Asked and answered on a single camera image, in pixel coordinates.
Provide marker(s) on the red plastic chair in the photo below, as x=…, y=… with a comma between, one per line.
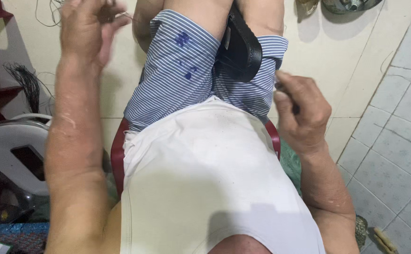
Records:
x=117, y=158

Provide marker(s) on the white sleeveless shirt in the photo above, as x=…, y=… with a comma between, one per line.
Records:
x=205, y=169

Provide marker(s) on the person's right hand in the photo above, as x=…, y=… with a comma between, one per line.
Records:
x=308, y=116

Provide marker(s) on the thin loose thread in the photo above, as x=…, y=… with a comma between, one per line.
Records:
x=52, y=10

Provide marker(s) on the person's right fingers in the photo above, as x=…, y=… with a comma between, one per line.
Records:
x=285, y=98

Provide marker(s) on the person's left hand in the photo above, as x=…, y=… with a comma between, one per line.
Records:
x=82, y=31

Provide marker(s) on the person's right leg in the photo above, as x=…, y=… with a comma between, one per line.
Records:
x=262, y=16

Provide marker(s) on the white plastic appliance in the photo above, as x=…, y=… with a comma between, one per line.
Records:
x=4, y=148

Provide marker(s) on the metal bowl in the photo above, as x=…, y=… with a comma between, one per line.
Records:
x=350, y=5

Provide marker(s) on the bundle of black threads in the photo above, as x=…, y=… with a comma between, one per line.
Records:
x=29, y=84

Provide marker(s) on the person's leg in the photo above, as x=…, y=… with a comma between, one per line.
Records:
x=262, y=16
x=195, y=14

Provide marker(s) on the blue patterned mat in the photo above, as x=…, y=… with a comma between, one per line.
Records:
x=22, y=234

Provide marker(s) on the person's left fingers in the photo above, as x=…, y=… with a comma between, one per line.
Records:
x=115, y=21

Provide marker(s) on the green cloth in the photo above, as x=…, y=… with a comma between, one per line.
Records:
x=292, y=165

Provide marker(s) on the blue striped shorts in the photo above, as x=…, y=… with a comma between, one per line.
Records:
x=170, y=81

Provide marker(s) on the black rubber sandal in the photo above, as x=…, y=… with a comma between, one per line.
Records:
x=242, y=49

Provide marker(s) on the person's left leg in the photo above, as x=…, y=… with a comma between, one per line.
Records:
x=195, y=14

